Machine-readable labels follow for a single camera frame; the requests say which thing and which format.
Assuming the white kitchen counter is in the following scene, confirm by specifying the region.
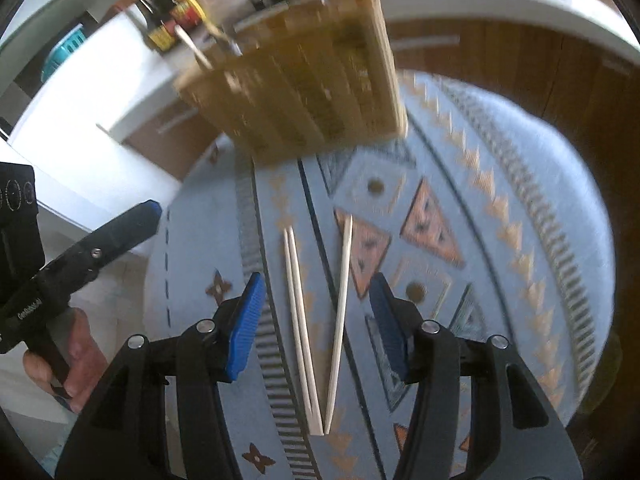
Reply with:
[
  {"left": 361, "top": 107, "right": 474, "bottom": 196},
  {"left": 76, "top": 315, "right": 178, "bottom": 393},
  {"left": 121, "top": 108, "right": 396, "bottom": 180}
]
[
  {"left": 7, "top": 10, "right": 236, "bottom": 171},
  {"left": 367, "top": 0, "right": 638, "bottom": 58}
]

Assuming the yellow and red packet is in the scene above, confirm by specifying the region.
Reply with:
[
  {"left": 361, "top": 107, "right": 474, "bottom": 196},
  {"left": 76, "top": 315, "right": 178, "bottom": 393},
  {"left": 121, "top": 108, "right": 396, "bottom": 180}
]
[{"left": 170, "top": 0, "right": 207, "bottom": 28}]

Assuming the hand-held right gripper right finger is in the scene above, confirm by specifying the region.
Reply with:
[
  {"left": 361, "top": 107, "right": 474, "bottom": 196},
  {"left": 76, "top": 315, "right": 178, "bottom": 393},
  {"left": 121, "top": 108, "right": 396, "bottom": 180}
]
[{"left": 367, "top": 272, "right": 585, "bottom": 480}]

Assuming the dark bottle with yellow label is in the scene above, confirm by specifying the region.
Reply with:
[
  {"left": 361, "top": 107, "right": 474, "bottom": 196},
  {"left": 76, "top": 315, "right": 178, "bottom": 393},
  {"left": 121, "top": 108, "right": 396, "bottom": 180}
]
[{"left": 144, "top": 0, "right": 180, "bottom": 53}]

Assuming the blue patterned tablecloth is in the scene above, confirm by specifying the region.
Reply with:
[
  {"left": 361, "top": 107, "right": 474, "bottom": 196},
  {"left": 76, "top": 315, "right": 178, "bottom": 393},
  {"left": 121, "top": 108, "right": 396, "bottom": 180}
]
[{"left": 142, "top": 72, "right": 616, "bottom": 480}]

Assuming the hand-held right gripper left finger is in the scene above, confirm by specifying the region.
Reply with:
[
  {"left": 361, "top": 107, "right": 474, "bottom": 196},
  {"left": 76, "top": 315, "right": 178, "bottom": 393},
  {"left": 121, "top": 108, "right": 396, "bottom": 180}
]
[{"left": 55, "top": 272, "right": 268, "bottom": 480}]

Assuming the yellow plastic utensil basket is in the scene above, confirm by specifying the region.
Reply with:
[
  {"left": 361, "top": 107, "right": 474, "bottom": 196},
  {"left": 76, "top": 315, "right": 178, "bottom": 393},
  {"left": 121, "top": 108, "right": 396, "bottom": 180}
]
[{"left": 175, "top": 0, "right": 408, "bottom": 166}]

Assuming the teal plastic basket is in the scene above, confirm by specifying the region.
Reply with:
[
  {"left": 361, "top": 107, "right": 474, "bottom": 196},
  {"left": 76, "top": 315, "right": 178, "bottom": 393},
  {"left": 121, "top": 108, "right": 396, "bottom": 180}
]
[{"left": 40, "top": 25, "right": 83, "bottom": 81}]

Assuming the person's left hand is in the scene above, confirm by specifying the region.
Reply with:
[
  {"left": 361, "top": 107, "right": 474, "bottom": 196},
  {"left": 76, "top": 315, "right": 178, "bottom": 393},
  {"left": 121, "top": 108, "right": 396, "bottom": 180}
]
[{"left": 22, "top": 307, "right": 108, "bottom": 413}]

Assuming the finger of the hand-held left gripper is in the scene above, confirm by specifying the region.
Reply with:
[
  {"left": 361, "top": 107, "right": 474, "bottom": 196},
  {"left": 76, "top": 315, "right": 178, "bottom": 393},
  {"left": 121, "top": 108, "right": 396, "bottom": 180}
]
[
  {"left": 39, "top": 200, "right": 162, "bottom": 291},
  {"left": 0, "top": 280, "right": 76, "bottom": 398}
]

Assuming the wooden chopstick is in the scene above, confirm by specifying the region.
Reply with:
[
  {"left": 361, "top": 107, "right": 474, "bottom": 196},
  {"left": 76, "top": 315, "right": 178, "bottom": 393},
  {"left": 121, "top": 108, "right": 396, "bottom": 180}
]
[
  {"left": 172, "top": 25, "right": 213, "bottom": 71},
  {"left": 325, "top": 215, "right": 354, "bottom": 435},
  {"left": 289, "top": 228, "right": 325, "bottom": 435},
  {"left": 283, "top": 228, "right": 316, "bottom": 435}
]

